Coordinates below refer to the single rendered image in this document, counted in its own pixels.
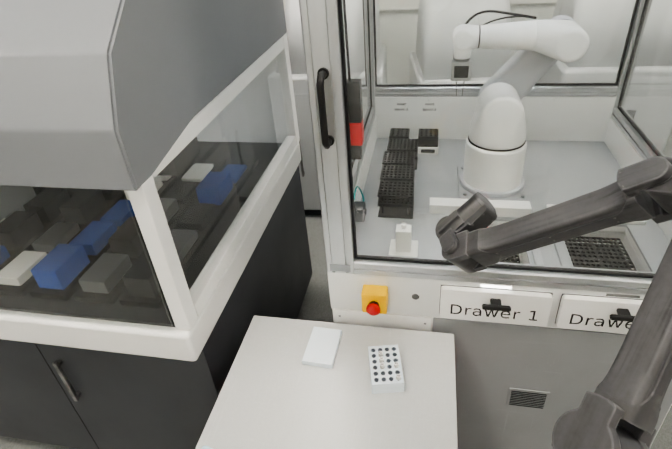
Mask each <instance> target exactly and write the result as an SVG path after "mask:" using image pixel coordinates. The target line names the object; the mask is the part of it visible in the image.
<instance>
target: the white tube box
mask: <svg viewBox="0 0 672 449"><path fill-rule="evenodd" d="M379 351H382V352H383V358H384V362H383V363H384V365H385V367H384V369H380V362H379V358H380V357H379V355H378V352H379ZM368 357H369V367H370V377H371V387H372V394H379V393H395V392H404V378H403V372H402V366H401V360H400V354H399V348H398V344H397V345H382V346H368ZM395 362H398V363H399V368H395V367H394V363H395ZM397 374H400V375H401V380H400V381H398V380H396V375H397Z"/></svg>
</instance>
